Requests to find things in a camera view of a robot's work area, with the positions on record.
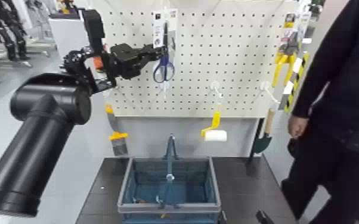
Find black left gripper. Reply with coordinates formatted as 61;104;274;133
109;43;165;80

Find black humanoid robot on stand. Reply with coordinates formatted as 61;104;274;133
0;0;32;62

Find blue scissors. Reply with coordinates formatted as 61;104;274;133
152;8;179;85

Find grey shelf back panel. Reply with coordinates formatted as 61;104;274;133
113;117;260;158

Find yellow handled white paint roller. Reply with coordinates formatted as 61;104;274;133
200;104;228;142

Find bare hand of person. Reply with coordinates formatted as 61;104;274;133
287;115;310;139

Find blue crate with grey rim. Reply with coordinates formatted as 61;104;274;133
117;134;222;224

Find black and yellow striped post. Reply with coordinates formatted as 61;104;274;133
283;51;310;113

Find green trowel with wooden handle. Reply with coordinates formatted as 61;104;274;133
252;107;277;155

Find person in dark clothes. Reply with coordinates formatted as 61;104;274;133
281;0;359;224

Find red and white product package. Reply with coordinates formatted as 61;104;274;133
92;55;104;72

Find yellow handled grey paint brush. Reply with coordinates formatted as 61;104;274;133
104;103;129;157

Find yellow handled pliers in package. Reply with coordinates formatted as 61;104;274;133
271;12;304;88

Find white perforated pegboard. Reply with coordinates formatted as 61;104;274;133
103;0;299;119

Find white partition panel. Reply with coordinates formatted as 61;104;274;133
48;17;119;158

